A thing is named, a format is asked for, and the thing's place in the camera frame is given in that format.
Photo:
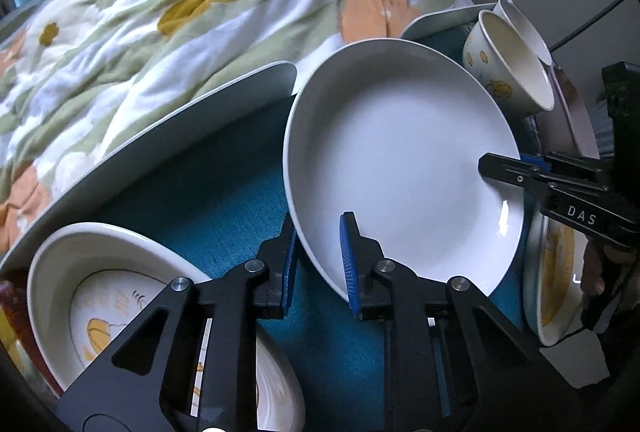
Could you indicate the pale pink plate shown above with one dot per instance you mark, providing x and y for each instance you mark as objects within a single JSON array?
[{"x": 575, "y": 112}]

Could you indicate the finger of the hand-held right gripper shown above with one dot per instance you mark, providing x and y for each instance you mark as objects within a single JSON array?
[
  {"x": 505, "y": 170},
  {"x": 570, "y": 161}
]

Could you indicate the floral quilted blanket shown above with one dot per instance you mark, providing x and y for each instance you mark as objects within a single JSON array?
[{"x": 200, "y": 12}]

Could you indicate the white plate with yellow print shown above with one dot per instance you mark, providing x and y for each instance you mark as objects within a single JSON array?
[
  {"x": 100, "y": 262},
  {"x": 555, "y": 272}
]

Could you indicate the person's right hand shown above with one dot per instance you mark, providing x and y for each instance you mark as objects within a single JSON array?
[{"x": 595, "y": 272}]

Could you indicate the teal patterned tablecloth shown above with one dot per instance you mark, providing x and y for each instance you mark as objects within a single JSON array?
[{"x": 225, "y": 192}]

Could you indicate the cream bowl with yellow print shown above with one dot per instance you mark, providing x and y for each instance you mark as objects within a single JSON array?
[
  {"x": 525, "y": 27},
  {"x": 515, "y": 62}
]

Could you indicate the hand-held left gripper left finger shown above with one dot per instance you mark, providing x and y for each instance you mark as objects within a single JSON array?
[{"x": 287, "y": 262}]

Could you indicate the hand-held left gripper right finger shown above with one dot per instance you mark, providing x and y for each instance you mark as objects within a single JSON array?
[{"x": 350, "y": 262}]

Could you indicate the plain white plate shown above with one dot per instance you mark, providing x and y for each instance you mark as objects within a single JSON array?
[{"x": 400, "y": 137}]

